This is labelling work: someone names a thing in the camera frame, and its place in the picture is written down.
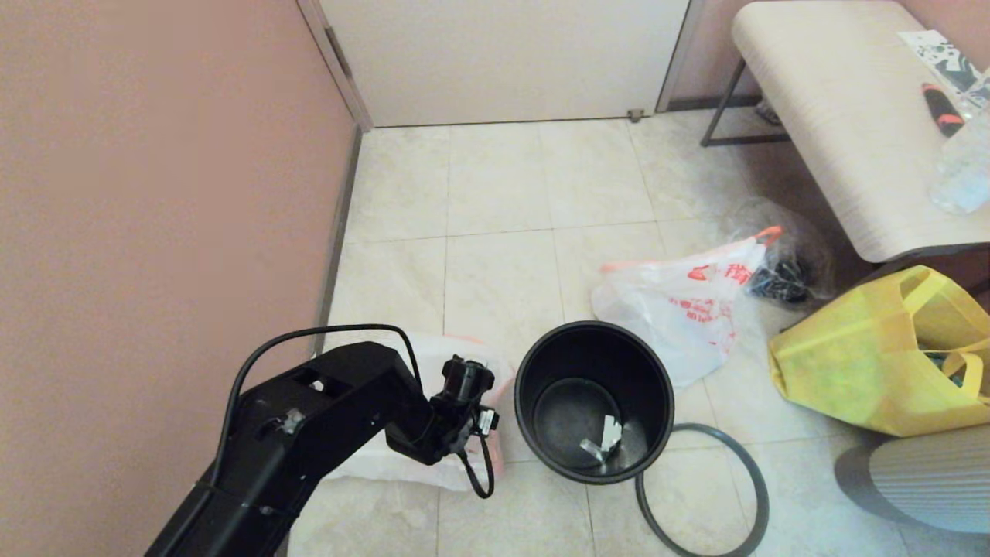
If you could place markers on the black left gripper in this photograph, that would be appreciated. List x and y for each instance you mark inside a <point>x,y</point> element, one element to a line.
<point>445,429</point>

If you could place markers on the white plastic bag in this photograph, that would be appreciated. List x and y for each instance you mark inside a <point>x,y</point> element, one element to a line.
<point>464,464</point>

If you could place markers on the black trash bin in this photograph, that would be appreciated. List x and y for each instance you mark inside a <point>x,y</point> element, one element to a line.
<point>541,356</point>

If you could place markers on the used trash bag red print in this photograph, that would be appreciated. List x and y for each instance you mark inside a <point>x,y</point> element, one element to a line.
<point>673,325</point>

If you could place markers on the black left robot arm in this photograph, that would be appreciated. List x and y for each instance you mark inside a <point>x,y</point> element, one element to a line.
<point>309,425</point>

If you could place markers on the grey ribbed robot base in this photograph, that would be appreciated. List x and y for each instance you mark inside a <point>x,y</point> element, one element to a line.
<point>928,480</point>

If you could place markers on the clear bag with dark items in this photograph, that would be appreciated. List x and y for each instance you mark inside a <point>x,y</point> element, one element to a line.
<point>797,278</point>

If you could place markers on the yellow tote bag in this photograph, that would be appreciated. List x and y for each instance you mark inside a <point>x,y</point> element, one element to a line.
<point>851,371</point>

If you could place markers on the clear wrapper scrap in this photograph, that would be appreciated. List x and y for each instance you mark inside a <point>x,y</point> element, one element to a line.
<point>592,449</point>

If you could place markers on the white paper scrap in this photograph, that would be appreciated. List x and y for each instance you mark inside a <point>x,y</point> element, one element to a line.
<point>611,433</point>

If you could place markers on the white door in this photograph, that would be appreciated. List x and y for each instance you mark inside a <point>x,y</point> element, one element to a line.
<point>503,62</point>

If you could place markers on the grey patterned shoe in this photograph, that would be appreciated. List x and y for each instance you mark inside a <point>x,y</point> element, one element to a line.
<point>768,112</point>

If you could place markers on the light wood-grain bench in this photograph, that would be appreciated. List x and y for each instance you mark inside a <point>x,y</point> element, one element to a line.
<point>835,100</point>

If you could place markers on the clear plastic bottle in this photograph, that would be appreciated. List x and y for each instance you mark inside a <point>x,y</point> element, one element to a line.
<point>963,178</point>

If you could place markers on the black orange tool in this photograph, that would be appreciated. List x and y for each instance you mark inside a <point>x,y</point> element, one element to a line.
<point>943,112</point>

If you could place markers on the black white printed paper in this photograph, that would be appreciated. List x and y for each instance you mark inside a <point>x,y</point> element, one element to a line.
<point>936,56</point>

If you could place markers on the left wrist camera unit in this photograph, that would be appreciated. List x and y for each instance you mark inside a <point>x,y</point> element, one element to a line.
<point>466,379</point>

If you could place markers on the dark wall baseboard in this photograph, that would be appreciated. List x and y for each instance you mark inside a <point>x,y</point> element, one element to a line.
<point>340,232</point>
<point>696,103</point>

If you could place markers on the black metal bench frame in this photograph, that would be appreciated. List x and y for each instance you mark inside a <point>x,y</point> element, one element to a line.
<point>742,140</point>

